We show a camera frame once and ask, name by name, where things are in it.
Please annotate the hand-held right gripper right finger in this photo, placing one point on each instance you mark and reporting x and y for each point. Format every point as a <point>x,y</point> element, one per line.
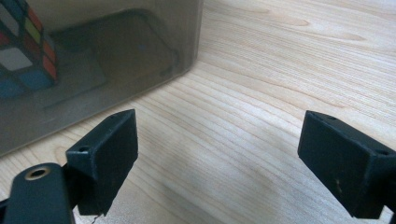
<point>342,168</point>

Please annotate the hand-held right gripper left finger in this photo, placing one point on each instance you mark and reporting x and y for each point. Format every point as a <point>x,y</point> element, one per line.
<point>106,161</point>

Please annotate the clear grey storage box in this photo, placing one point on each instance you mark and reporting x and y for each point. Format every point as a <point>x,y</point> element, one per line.
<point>124,56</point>

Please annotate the multicoloured puzzle cube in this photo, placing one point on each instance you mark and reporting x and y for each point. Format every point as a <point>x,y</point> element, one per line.
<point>21,59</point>

